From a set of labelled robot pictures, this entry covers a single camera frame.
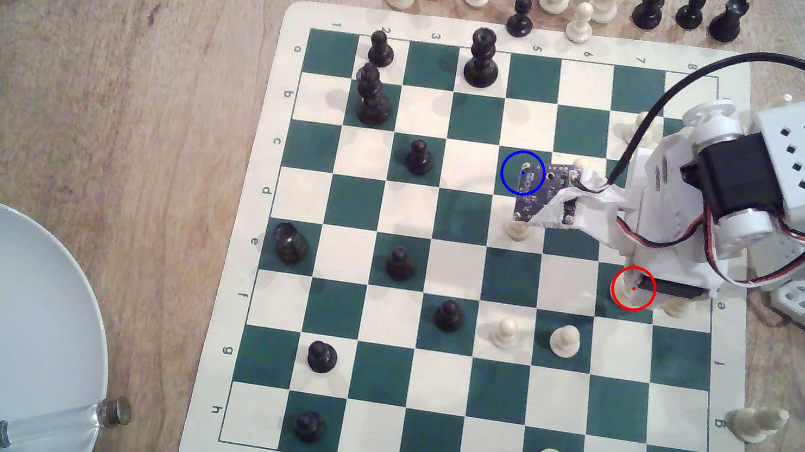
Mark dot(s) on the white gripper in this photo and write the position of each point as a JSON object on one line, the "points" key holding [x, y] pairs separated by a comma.
{"points": [[677, 290]]}

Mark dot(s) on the white wide-based chess piece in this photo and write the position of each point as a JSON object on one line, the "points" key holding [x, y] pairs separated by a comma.
{"points": [[626, 294]]}

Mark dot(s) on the black chess rook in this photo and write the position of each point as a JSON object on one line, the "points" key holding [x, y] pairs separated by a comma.
{"points": [[290, 244], [726, 22]]}

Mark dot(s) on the black chess pawn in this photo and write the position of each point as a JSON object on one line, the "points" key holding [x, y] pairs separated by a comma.
{"points": [[400, 267], [519, 22], [448, 317], [380, 52], [309, 427], [321, 359], [419, 159], [690, 13]]}

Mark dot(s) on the black chess bishop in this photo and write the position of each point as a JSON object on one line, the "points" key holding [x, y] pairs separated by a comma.
{"points": [[647, 11]]}

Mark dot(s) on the white chess knight lying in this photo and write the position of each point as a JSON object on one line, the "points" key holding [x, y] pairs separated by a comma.
{"points": [[755, 424]]}

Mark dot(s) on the black chess queen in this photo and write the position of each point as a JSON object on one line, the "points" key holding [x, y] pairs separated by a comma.
{"points": [[481, 66]]}

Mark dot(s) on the black chess king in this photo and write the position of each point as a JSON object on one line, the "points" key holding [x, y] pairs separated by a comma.
{"points": [[372, 105]]}

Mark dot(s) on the green white chess board mat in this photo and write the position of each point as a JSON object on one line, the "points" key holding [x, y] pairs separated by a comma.
{"points": [[385, 372]]}

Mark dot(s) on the purple camera board with tape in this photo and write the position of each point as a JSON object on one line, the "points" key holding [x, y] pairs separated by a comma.
{"points": [[545, 193]]}

